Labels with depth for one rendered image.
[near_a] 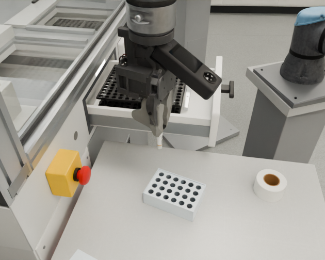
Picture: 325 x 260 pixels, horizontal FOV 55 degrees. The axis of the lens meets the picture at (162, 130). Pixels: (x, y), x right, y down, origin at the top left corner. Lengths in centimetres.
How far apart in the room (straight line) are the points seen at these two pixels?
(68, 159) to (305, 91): 81
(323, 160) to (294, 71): 103
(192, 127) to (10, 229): 45
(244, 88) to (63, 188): 208
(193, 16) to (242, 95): 96
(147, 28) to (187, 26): 127
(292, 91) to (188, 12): 78
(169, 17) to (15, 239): 48
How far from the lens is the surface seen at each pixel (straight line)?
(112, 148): 89
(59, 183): 67
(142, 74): 51
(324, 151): 220
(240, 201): 79
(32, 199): 64
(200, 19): 178
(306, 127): 130
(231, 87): 87
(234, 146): 204
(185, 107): 89
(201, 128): 79
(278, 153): 132
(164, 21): 48
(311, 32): 113
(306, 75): 119
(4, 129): 53
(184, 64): 50
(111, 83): 90
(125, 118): 81
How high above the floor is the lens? 137
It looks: 41 degrees down
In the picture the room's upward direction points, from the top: straight up
